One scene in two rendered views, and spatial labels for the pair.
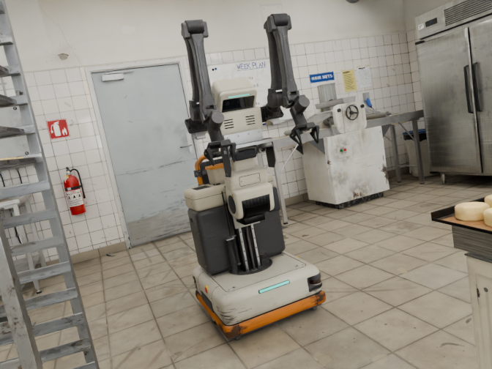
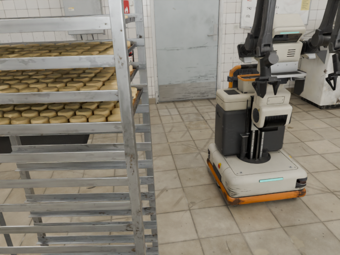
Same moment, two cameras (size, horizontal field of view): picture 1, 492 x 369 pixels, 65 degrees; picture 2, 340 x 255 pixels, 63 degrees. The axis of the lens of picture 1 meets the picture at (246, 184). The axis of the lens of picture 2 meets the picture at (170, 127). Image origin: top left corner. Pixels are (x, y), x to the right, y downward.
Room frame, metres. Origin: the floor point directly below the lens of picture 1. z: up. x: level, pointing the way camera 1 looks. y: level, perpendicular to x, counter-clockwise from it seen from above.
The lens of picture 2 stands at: (0.15, 0.27, 1.44)
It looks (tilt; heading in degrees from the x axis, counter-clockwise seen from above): 23 degrees down; 13
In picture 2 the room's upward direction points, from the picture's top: 2 degrees counter-clockwise
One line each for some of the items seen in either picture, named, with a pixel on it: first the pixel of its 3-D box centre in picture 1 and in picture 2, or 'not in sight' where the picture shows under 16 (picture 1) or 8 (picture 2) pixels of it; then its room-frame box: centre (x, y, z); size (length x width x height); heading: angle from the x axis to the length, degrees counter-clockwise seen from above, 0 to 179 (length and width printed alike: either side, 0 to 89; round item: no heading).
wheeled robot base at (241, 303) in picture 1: (253, 283); (251, 167); (2.31, 0.07, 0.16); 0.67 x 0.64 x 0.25; 21
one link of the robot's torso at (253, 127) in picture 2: (258, 204); (274, 117); (2.17, -0.05, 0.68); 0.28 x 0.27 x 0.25; 111
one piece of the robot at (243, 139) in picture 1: (247, 151); (281, 79); (2.03, -0.04, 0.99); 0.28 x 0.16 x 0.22; 111
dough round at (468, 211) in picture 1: (471, 211); not in sight; (0.61, -0.36, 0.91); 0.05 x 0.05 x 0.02
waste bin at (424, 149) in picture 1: (425, 151); not in sight; (5.53, -2.64, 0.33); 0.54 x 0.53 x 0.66; 21
